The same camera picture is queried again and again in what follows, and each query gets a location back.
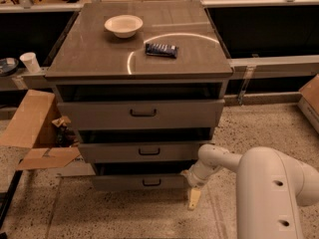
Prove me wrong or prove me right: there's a white paper cup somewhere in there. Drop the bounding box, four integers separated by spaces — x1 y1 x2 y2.
20 52 41 73

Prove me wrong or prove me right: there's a grey top drawer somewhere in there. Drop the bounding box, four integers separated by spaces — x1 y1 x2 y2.
58 100 224 130

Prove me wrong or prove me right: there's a grey bottom drawer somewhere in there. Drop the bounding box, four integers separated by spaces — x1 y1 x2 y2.
92 159 195 191

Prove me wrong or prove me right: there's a white bowl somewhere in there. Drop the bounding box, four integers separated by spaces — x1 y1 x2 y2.
104 15 144 39

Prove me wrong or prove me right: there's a cardboard box at right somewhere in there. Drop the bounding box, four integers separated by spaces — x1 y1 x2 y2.
298 74 319 133

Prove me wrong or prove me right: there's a dark blue snack packet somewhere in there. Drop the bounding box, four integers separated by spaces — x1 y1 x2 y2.
145 43 177 59

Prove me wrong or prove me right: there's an open cardboard box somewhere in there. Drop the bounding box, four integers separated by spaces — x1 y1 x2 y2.
0 89 82 171

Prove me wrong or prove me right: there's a grey middle drawer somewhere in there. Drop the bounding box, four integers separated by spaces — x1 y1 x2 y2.
79 141 205 163

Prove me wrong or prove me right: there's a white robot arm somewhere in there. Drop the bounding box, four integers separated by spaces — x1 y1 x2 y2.
181 144 319 239

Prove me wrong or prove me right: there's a dark round plate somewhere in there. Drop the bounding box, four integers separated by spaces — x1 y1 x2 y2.
0 58 19 77

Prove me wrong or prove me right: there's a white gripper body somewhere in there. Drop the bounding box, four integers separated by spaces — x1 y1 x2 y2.
180 160 219 188

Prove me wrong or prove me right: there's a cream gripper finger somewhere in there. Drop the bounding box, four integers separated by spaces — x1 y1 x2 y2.
187 188 201 210

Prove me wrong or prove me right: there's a grey drawer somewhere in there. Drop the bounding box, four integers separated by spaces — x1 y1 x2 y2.
79 141 205 163
58 100 224 130
92 159 195 191

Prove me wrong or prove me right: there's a grey drawer cabinet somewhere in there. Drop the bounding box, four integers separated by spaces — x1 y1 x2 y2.
44 0 234 171

